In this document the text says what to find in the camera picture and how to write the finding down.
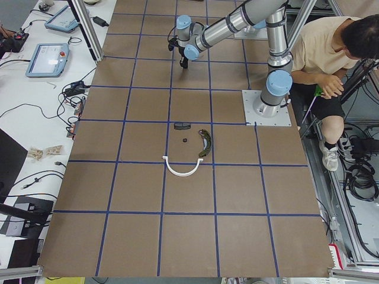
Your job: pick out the lower teach pendant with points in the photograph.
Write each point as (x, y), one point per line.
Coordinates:
(48, 60)

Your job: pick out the black brake pad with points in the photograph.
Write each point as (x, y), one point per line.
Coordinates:
(182, 125)

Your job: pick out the man in beige shirt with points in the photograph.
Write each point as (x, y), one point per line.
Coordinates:
(323, 53)

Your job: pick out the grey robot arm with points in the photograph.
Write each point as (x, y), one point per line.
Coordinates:
(192, 38)

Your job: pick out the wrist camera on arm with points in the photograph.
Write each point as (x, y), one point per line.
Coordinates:
(173, 43)

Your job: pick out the aluminium frame post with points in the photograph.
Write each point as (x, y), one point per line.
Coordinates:
(84, 22)

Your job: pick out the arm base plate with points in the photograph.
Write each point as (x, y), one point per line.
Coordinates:
(259, 114)
(251, 33)

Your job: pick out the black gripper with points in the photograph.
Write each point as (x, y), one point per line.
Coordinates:
(182, 52)

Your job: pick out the white curved plastic part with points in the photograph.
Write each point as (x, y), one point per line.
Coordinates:
(182, 170)

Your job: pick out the olive brake shoe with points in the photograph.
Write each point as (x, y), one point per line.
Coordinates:
(207, 141)

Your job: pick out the black power adapter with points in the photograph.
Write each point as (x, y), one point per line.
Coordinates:
(99, 21)

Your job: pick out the teach pendant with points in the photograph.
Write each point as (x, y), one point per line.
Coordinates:
(63, 21)
(48, 60)

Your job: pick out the upper teach pendant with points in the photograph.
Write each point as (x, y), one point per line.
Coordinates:
(63, 21)

